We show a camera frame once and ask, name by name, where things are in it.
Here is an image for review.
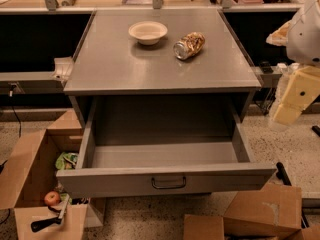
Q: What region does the black cable left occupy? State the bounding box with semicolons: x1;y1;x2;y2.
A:
7;83;23;139

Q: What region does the open cardboard box left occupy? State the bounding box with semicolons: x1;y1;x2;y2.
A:
0;110;105;240

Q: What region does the beige paper bowl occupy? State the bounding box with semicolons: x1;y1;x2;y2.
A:
128;21;168;46

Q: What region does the clear plastic bracket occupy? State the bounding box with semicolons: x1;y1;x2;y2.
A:
52;57;74;81

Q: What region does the black handled spatula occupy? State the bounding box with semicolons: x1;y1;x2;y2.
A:
30;193;71;234

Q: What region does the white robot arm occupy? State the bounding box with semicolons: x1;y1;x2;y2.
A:
266;0;320;129

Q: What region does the grey metal drawer cabinet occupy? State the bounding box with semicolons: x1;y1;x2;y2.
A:
64;8;261;127

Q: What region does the white power strip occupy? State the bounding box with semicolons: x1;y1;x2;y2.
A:
277;63;300;74

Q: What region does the small cardboard box bottom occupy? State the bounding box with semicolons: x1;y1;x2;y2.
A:
183;215;224;240

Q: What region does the grey top drawer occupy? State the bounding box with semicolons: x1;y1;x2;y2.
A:
57;95;276;198

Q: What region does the red apple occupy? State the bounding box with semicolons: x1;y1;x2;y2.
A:
44;191;60;206

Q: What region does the black power adapter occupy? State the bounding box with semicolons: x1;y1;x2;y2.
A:
259;61;273;74

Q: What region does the cardboard box right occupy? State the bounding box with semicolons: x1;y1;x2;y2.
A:
224;183;302;240

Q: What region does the green chip bag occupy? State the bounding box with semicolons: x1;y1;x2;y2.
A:
55;152;78;170

